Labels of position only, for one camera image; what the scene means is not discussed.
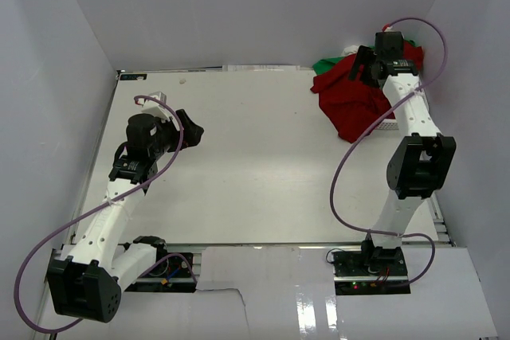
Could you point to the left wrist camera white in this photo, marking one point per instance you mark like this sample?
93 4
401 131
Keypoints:
156 106

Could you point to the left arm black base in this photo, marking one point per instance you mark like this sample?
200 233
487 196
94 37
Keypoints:
172 276

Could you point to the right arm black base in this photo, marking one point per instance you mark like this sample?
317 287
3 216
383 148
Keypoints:
353 276

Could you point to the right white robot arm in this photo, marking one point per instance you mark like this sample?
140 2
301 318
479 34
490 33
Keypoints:
422 159

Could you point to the white t shirt in basket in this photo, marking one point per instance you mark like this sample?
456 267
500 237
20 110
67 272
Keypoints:
347 51

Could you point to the white plastic laundry basket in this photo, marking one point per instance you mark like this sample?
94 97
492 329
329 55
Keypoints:
388 125

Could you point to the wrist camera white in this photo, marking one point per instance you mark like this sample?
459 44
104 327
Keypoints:
389 28
156 106

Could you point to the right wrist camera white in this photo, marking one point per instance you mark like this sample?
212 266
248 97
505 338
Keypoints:
389 28

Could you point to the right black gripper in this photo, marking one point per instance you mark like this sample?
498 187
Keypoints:
362 65

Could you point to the black label sticker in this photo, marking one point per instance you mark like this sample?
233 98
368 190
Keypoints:
132 76

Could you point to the green t shirt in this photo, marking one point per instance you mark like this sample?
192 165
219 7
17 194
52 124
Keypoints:
412 50

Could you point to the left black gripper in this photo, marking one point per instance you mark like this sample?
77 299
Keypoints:
178 133

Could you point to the red t shirt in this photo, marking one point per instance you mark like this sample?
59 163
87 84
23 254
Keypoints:
351 106

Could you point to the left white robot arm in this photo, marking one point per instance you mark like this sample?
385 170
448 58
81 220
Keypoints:
89 282

